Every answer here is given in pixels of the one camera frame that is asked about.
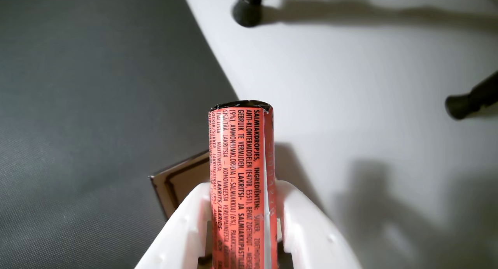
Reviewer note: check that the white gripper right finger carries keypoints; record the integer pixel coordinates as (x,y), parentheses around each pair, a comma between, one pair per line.
(311,238)

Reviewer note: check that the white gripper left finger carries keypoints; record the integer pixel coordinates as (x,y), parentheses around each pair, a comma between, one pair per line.
(183,230)

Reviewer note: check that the small open cardboard box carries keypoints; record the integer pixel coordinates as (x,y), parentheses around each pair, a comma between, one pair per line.
(183,179)

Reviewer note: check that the red liquorice candy roll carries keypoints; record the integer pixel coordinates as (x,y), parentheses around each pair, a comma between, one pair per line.
(241,183)

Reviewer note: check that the dark grey table mat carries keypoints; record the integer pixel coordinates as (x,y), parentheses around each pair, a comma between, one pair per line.
(78,105)

